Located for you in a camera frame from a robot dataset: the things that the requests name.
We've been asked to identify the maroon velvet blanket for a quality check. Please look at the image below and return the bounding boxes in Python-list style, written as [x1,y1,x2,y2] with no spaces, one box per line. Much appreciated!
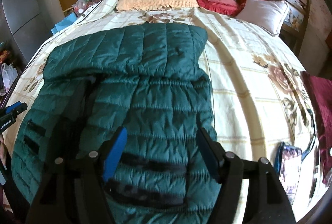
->
[301,71,332,186]

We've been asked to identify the white plastic bag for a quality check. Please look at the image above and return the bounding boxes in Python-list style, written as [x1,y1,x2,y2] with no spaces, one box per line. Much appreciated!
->
[1,63,18,92]

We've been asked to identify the white pillow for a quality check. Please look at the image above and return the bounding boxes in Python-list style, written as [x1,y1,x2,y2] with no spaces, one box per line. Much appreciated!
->
[236,0,289,36]

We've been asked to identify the wooden chair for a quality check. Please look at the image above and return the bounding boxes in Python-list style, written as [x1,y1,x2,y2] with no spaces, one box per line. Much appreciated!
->
[279,0,311,56]

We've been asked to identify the floral checked bedspread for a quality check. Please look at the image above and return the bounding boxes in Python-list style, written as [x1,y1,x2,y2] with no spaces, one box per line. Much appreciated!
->
[4,0,328,221]

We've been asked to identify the red heart cushion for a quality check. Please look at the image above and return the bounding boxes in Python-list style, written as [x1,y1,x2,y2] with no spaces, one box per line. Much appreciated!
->
[196,0,241,17]

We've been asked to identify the grey refrigerator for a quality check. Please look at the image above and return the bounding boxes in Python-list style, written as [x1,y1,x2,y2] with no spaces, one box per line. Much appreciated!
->
[1,0,52,62]

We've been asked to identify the blue paper bag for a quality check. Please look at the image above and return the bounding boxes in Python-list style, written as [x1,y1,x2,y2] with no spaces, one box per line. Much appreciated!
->
[51,13,77,35]

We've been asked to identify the dark green quilted jacket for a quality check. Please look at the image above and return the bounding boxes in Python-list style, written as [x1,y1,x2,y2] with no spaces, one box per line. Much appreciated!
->
[11,23,220,223]

